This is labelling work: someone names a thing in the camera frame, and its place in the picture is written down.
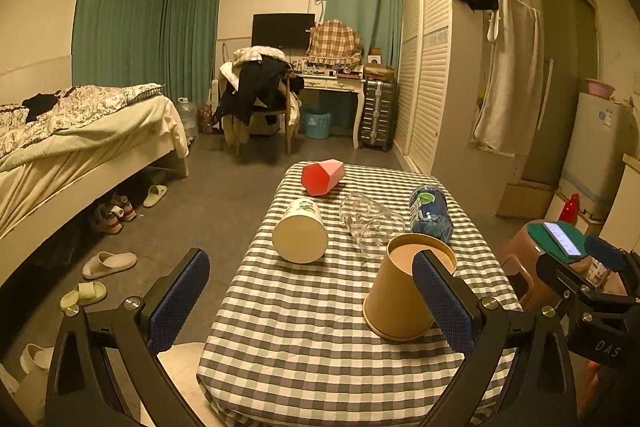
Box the brown paper cup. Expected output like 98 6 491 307
362 233 458 343

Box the clear plastic cup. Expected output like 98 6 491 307
340 192 406 260

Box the white floral paper cup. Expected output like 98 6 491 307
271 197 329 265

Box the pink hexagonal cup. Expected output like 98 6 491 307
300 159 345 196

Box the person's right hand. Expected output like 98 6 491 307
578 361 601 419

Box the white slipper near corner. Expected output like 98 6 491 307
20 343 54 375

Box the green slipper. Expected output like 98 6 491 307
60 281 107 312

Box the smartphone with lit screen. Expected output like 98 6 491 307
542 222 582 258

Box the brown plastic stool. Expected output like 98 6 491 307
498 222 596 312

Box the red bottle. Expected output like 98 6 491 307
558 193 579 225

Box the green stool mat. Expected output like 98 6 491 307
526 221 587 265

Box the cardboard box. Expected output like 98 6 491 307
496 180 555 220

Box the sneaker with red trim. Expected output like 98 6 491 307
110 193 137 222

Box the white refrigerator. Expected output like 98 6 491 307
559 93 639 220

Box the blue labelled plastic bottle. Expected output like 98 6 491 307
409 185 454 243

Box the pale slipper under bed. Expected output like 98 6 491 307
143 184 168 208

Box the gray checkered tablecloth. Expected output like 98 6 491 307
195 160 524 427

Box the hanging white towel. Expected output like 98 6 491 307
473 0 544 157

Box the pink basin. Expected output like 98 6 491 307
585 78 615 100

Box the bed with beige bedding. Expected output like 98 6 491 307
1 94 189 281

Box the large clear water jug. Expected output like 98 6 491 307
177 96 198 140

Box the black silver suitcase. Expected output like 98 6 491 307
358 80 397 152

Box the white louvered wardrobe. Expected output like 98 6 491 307
394 0 541 215

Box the blue laundry basket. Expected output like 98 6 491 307
303 109 332 140

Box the wooden chair with clothes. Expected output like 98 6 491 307
212 46 304 155

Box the white desk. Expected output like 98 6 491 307
297 72 366 150

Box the teal curtain left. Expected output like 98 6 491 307
72 0 219 104

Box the plaid blanket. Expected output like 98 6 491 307
306 20 362 68

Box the black monitor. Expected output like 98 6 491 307
252 13 316 51

